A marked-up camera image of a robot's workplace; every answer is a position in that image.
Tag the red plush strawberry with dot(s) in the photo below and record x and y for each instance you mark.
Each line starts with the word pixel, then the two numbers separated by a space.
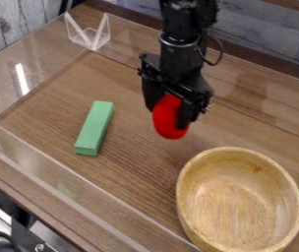
pixel 164 115

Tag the black metal table bracket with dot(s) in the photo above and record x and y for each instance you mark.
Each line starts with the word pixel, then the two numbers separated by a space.
pixel 28 241

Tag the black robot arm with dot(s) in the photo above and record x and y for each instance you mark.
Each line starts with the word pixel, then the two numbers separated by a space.
pixel 188 18

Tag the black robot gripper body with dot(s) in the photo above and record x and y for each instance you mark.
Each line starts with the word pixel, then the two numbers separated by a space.
pixel 175 68

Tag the green rectangular block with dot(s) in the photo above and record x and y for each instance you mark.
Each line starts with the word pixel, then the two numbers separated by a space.
pixel 93 129

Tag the clear acrylic enclosure walls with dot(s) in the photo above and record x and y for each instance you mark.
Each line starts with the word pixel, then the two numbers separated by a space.
pixel 111 202

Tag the round wooden bowl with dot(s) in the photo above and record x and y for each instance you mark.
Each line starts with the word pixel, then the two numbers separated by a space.
pixel 238 202

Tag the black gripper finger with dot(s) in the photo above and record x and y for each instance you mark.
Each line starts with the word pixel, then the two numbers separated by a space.
pixel 188 113
pixel 152 93

